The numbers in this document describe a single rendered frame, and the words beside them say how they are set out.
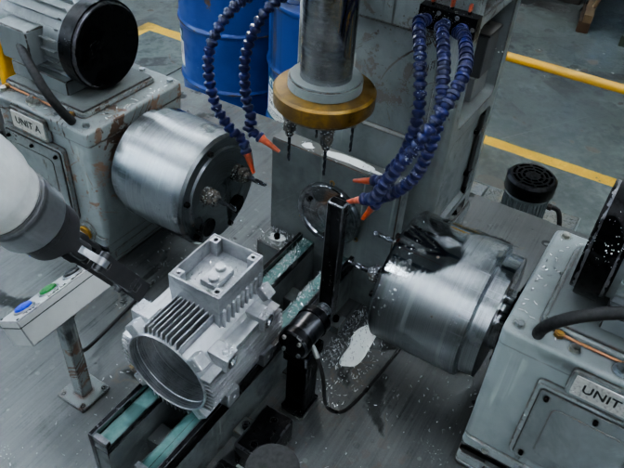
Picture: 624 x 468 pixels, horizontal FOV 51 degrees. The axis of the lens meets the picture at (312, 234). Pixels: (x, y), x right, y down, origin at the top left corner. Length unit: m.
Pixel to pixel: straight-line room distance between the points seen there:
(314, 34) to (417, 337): 0.52
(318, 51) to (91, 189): 0.62
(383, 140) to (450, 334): 0.47
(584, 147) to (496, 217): 2.11
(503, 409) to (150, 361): 0.59
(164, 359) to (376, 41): 0.70
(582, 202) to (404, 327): 2.39
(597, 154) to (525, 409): 2.84
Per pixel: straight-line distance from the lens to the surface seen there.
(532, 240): 1.79
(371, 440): 1.29
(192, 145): 1.33
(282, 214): 1.47
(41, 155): 1.54
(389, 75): 1.33
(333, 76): 1.11
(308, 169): 1.36
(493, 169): 3.50
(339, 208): 1.03
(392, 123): 1.37
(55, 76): 1.51
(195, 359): 1.01
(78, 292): 1.18
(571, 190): 3.51
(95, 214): 1.53
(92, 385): 1.38
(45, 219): 0.78
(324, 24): 1.07
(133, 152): 1.38
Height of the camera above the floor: 1.88
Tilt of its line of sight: 40 degrees down
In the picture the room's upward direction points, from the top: 4 degrees clockwise
